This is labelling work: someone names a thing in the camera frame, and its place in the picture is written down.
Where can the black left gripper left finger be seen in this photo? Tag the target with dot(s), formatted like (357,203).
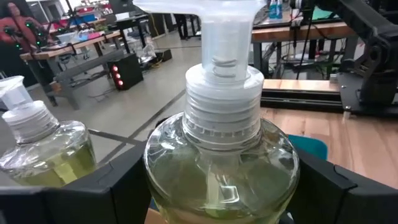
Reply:
(118,193)

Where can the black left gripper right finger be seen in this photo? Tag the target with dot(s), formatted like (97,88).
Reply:
(323,193)

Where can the clear soap pump bottle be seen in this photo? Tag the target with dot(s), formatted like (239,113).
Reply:
(222,140)
(40,146)

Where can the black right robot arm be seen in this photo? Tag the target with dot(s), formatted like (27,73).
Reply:
(373,37)

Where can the blue plastic bin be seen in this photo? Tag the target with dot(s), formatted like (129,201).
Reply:
(309,147)

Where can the black box red lights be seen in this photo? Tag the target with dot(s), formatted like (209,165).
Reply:
(130,71)

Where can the wooden workbench grey legs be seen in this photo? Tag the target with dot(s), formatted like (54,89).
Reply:
(46,53)

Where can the wooden workbench black legs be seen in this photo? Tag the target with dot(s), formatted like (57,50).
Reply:
(295,32)

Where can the blue bottle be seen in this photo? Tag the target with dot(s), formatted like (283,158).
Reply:
(275,9)

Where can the black aluminium table frame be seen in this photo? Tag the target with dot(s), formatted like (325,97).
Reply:
(298,100)

